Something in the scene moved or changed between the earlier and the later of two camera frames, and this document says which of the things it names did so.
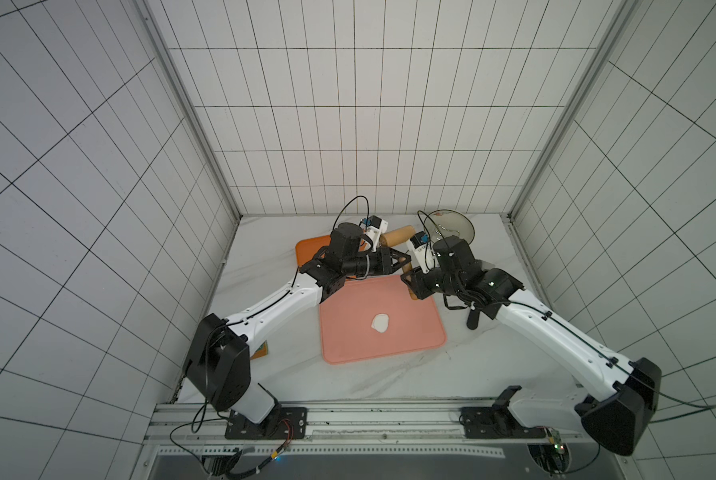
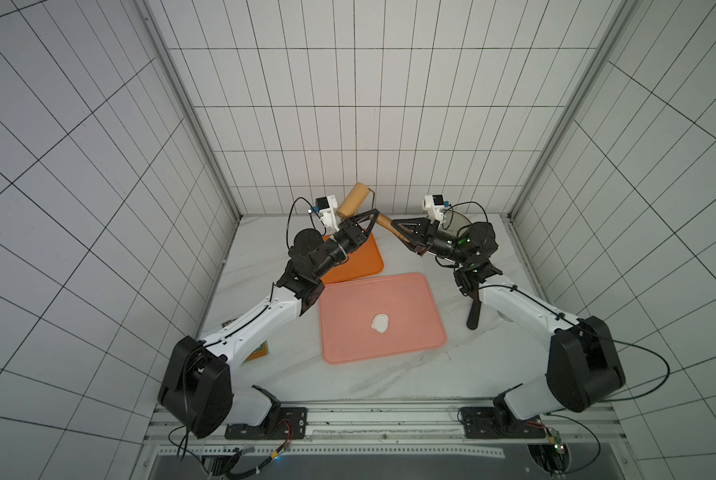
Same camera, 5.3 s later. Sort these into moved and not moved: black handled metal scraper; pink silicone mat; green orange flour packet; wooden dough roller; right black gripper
Moved: wooden dough roller; right black gripper
Not moved: green orange flour packet; pink silicone mat; black handled metal scraper
